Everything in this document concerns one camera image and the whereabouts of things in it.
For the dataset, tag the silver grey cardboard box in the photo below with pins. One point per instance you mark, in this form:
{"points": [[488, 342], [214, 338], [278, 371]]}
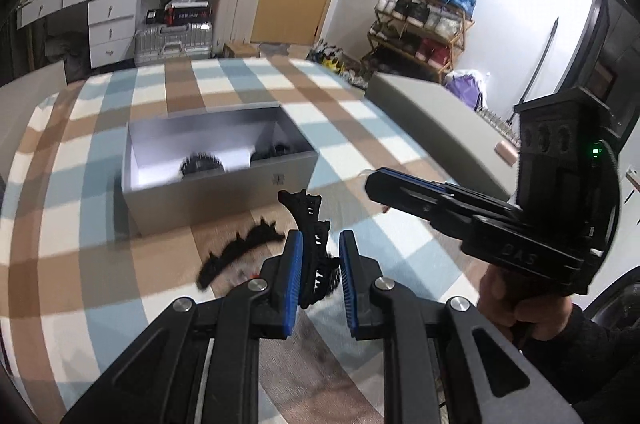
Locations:
{"points": [[215, 204]]}

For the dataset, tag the silver suitcase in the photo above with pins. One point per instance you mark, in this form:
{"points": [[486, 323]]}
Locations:
{"points": [[172, 44]]}

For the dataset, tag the small pink object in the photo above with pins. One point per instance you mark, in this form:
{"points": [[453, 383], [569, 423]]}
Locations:
{"points": [[506, 153]]}

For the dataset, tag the purple bag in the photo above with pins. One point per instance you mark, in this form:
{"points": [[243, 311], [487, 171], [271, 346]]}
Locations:
{"points": [[467, 87]]}

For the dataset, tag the person's right hand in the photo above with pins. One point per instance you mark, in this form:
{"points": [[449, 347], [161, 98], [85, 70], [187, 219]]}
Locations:
{"points": [[500, 296]]}

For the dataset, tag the white suitcase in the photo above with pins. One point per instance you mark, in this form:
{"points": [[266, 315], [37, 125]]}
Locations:
{"points": [[237, 9]]}

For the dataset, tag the black red gift box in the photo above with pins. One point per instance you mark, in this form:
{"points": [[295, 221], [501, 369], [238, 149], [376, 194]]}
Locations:
{"points": [[187, 12]]}

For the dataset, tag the grey nightstand with drawers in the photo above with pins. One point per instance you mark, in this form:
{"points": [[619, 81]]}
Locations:
{"points": [[30, 84]]}

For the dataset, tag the wicker basket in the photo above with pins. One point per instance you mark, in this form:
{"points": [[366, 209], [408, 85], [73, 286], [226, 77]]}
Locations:
{"points": [[500, 124]]}

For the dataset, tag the wooden shoe rack with shoes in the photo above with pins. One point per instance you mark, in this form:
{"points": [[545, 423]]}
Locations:
{"points": [[425, 24]]}

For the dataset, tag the black leaning rod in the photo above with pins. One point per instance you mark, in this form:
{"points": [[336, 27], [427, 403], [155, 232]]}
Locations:
{"points": [[542, 54]]}

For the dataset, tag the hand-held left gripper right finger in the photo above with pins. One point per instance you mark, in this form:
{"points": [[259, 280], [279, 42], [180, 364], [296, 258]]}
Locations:
{"points": [[347, 279]]}

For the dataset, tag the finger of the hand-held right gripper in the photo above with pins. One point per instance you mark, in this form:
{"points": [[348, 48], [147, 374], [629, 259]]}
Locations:
{"points": [[415, 180], [430, 210]]}

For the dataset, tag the white dresser with drawers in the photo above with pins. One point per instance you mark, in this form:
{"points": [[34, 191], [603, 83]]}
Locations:
{"points": [[110, 19]]}

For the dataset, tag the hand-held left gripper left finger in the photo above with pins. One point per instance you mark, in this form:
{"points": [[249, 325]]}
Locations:
{"points": [[295, 284]]}

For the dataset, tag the person's right forearm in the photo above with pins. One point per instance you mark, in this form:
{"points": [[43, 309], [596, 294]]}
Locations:
{"points": [[590, 354]]}

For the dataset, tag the grey low cabinet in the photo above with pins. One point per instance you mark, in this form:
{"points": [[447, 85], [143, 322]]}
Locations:
{"points": [[430, 119]]}

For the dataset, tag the black lace choker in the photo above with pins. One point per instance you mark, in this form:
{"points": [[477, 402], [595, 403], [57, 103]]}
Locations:
{"points": [[312, 224]]}

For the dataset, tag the small brown cardboard box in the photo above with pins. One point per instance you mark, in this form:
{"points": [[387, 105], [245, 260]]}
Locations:
{"points": [[241, 49]]}

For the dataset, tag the row of shoes on floor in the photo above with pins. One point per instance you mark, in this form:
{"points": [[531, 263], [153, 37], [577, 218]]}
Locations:
{"points": [[337, 64]]}

